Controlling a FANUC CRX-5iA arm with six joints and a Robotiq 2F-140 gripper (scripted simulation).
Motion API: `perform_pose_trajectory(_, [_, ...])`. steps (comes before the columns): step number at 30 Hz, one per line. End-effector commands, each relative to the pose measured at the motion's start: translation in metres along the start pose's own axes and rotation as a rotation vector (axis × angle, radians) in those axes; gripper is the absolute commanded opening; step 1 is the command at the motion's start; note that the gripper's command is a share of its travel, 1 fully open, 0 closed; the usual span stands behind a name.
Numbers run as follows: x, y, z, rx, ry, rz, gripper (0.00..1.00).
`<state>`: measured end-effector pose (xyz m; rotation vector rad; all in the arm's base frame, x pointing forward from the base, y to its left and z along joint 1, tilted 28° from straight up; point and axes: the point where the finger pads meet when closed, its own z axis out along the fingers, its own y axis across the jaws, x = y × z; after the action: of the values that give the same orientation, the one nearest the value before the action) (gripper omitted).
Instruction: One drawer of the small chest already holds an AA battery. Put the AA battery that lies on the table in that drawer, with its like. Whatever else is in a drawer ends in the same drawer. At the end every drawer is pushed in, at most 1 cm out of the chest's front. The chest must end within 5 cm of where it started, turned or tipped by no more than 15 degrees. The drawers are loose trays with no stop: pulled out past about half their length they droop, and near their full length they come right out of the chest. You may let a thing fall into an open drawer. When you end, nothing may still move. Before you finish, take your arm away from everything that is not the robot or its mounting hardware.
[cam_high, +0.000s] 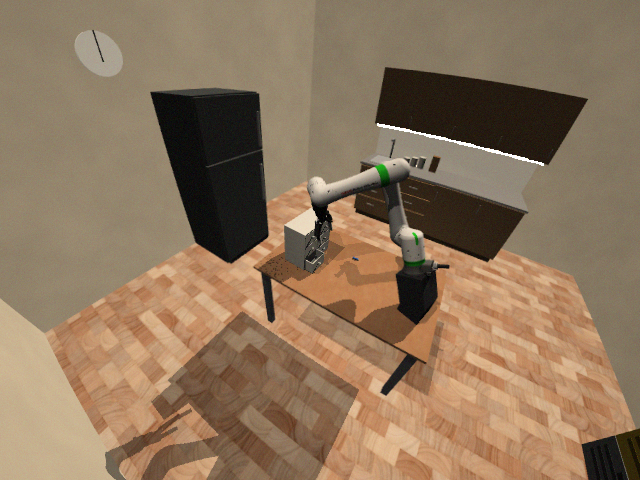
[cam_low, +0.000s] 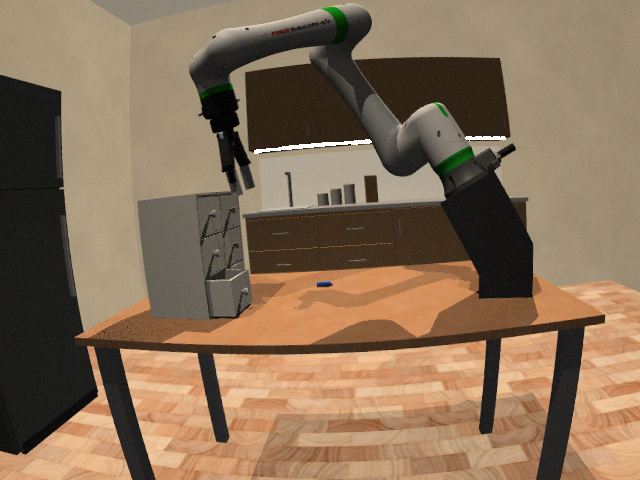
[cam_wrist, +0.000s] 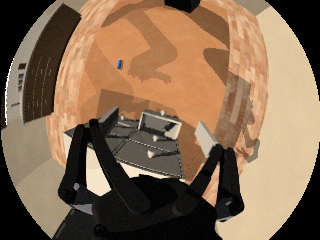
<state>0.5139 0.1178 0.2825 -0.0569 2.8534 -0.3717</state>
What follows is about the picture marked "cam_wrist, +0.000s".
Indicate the grey small chest of drawers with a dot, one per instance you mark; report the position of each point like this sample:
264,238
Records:
96,181

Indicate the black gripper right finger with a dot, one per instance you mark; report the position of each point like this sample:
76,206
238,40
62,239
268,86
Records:
229,202

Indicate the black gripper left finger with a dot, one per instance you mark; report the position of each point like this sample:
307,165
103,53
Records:
72,189

